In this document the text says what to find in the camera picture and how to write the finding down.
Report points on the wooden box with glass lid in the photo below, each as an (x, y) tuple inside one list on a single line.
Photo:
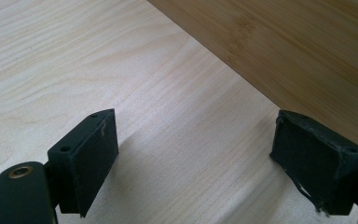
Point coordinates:
[(292, 40)]

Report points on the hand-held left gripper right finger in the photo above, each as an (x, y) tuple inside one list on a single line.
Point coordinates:
[(317, 161)]

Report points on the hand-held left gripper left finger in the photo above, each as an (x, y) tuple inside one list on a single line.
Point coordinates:
[(84, 161)]

